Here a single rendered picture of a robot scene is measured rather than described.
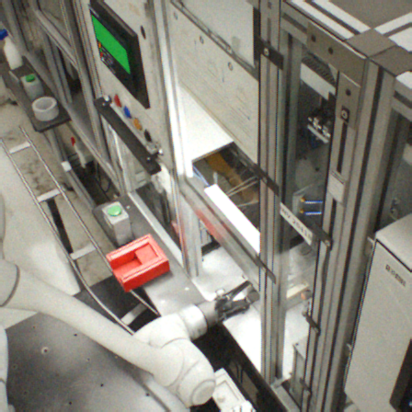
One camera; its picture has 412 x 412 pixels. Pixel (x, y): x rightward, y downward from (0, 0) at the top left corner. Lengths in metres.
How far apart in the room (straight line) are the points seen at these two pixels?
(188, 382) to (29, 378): 0.74
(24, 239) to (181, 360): 2.02
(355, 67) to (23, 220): 2.88
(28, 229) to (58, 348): 1.41
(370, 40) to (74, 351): 1.57
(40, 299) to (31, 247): 1.92
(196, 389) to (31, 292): 0.44
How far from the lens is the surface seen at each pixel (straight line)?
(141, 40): 1.38
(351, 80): 0.79
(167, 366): 1.50
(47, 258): 3.27
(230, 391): 1.76
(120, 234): 1.98
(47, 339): 2.16
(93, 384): 2.03
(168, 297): 1.87
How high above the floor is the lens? 2.45
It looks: 48 degrees down
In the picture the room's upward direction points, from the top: 6 degrees counter-clockwise
